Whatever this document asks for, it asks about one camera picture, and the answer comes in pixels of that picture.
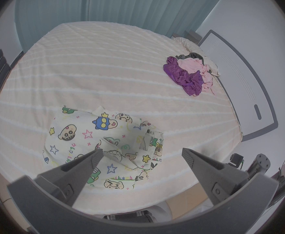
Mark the bed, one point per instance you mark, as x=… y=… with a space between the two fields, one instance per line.
x=108 y=69

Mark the cream pillow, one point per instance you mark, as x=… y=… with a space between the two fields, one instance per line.
x=190 y=45

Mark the purple satin garment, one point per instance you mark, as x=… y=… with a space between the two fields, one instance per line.
x=181 y=77

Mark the dark grey garment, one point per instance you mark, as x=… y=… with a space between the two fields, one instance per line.
x=196 y=55

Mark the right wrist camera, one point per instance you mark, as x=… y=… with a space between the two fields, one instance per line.
x=237 y=160

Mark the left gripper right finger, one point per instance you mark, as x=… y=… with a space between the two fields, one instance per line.
x=215 y=179

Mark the white printed pyjama top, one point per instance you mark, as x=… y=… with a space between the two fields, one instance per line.
x=83 y=135

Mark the pink garment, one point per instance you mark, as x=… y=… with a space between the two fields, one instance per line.
x=193 y=66

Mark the blue-green curtain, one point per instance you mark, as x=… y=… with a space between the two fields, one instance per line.
x=157 y=6
x=52 y=8

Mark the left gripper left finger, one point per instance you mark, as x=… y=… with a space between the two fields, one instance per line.
x=71 y=179

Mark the grey bedside table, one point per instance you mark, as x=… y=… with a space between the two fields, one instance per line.
x=193 y=35

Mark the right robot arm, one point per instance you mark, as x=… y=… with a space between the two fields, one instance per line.
x=259 y=164

